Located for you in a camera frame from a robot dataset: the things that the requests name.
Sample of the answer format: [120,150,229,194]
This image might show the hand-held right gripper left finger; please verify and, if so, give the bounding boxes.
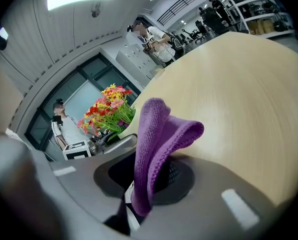
[30,148,136,224]

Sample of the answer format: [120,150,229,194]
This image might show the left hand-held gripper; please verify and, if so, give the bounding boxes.
[62,133,138,161]

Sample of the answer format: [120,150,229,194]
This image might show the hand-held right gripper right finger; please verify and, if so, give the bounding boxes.
[128,155,287,240]

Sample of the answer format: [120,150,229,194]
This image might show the purple cloth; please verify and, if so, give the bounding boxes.
[130,97,205,217]

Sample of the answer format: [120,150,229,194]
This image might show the potted red orange flowers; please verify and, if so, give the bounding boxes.
[76,83,137,141]

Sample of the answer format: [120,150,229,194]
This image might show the person's left forearm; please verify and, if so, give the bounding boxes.
[0,51,24,136]

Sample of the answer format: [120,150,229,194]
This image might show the black-framed glass window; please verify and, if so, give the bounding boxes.
[25,52,142,151]

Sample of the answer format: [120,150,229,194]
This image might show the clear plastic cup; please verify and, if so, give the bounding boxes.
[152,67,166,79]

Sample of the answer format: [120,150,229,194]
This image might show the grey locker cabinet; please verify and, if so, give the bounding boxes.
[115,43,162,88]

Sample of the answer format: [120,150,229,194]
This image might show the ceiling-mounted sensor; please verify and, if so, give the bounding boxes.
[90,2,101,19]

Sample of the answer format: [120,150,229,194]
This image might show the black office chair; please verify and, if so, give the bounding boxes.
[193,20,214,44]

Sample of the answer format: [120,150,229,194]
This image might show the black metal railing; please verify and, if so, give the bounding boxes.
[156,0,217,27]

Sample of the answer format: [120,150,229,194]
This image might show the small ceiling light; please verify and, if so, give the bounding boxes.
[0,26,9,42]

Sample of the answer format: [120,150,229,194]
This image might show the white storage shelf rack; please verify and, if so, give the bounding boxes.
[221,0,297,39]

